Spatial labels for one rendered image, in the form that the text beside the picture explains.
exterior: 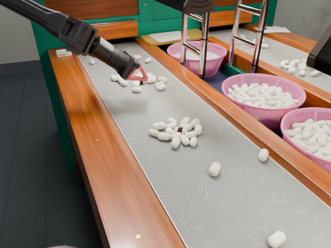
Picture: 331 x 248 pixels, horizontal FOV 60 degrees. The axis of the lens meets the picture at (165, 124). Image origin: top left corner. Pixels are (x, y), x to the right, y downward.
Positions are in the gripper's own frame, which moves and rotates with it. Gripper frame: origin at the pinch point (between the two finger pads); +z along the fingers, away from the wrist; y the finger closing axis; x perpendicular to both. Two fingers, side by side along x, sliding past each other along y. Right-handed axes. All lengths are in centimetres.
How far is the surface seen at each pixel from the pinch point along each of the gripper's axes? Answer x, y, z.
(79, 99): 17.3, 2.5, -13.2
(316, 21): -118, 110, 174
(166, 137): 7.0, -25.8, 0.4
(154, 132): 8.2, -22.7, -1.2
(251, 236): 7, -58, 3
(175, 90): -2.0, 0.4, 12.8
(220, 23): -41, 52, 48
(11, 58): 86, 242, -1
